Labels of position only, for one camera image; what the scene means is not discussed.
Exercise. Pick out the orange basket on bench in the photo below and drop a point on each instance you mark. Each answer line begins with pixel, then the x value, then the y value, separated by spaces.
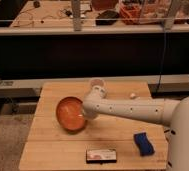
pixel 129 15

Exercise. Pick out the black rectangular box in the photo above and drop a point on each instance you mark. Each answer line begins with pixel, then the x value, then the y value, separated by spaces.
pixel 101 156

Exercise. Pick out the black cloth on bench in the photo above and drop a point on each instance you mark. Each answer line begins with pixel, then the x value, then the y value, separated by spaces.
pixel 107 17

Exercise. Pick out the orange ceramic bowl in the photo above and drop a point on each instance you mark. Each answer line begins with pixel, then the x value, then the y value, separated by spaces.
pixel 69 114

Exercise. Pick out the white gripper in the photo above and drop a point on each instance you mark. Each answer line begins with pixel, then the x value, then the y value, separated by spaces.
pixel 88 114

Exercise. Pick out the blue sponge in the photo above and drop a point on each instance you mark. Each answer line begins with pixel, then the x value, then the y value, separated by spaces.
pixel 144 145

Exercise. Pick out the translucent plastic cup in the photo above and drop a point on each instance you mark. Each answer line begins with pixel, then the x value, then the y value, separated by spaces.
pixel 96 83

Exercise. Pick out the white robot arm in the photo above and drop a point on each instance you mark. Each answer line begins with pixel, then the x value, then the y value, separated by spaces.
pixel 171 113

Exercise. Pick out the metal vertical post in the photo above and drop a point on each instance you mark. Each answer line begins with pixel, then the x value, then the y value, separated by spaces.
pixel 75 4

